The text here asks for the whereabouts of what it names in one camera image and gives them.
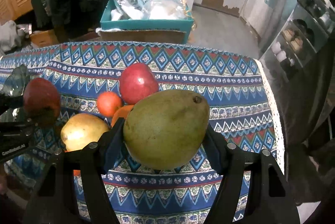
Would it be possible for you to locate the red apple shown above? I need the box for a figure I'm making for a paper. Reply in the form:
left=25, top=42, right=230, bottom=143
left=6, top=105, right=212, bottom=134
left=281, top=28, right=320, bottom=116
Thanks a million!
left=119, top=63, right=159, bottom=105
left=23, top=78, right=61, bottom=119

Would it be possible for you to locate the small orange tangerine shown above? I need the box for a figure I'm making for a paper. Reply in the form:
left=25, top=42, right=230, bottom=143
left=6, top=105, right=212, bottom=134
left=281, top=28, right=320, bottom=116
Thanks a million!
left=97, top=91, right=123, bottom=117

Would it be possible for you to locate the large orange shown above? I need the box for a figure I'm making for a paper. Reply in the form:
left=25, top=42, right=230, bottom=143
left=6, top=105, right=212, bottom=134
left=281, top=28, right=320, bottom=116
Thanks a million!
left=111, top=105, right=134, bottom=127

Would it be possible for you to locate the small orange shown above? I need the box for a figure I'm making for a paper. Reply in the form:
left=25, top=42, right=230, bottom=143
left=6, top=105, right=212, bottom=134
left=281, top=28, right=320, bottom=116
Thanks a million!
left=73, top=170, right=81, bottom=176

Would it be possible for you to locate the green glass plate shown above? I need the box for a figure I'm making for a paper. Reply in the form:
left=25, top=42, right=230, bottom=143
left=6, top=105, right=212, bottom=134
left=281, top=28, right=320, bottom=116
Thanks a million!
left=1, top=65, right=30, bottom=122

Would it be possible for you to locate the grey clothes pile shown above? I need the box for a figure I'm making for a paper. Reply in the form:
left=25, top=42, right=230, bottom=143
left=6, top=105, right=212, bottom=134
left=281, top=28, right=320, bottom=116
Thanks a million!
left=0, top=20, right=33, bottom=57

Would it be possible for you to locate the wooden drawer box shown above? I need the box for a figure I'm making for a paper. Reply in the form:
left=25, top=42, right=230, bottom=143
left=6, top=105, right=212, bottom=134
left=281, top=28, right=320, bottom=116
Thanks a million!
left=30, top=30, right=59, bottom=48

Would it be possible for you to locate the blue patterned tablecloth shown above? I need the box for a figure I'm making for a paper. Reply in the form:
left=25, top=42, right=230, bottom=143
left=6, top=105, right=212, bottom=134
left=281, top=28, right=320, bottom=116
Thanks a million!
left=1, top=42, right=285, bottom=223

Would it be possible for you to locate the brown cardboard box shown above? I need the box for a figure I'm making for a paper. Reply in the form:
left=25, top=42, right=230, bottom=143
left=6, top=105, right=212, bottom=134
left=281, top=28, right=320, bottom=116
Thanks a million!
left=98, top=30, right=186, bottom=44

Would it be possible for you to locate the shoe rack with shoes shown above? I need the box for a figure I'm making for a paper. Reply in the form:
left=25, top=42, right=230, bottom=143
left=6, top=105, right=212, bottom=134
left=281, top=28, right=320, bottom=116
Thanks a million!
left=260, top=0, right=334, bottom=86

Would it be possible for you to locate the clear plastic bag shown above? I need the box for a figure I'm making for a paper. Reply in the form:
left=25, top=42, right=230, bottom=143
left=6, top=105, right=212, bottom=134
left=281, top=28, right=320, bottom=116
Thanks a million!
left=142, top=0, right=189, bottom=20

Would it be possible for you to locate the teal storage bin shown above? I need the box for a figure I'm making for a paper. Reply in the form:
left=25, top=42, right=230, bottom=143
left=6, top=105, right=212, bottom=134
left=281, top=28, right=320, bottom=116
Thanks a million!
left=100, top=0, right=196, bottom=44

